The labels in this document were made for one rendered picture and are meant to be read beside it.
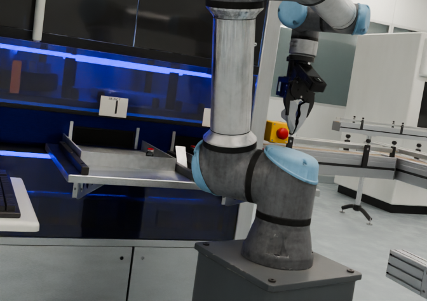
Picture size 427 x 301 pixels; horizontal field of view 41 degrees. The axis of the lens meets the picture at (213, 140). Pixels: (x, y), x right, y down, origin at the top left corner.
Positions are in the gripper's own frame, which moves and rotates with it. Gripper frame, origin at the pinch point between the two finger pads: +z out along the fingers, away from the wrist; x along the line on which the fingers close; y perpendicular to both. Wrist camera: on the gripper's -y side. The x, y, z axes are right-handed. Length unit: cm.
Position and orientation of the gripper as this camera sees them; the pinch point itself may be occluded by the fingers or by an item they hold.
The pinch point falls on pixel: (294, 129)
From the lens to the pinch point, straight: 157.3
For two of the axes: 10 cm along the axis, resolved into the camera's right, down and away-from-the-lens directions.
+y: -3.8, -1.5, 9.1
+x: -9.1, -0.9, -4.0
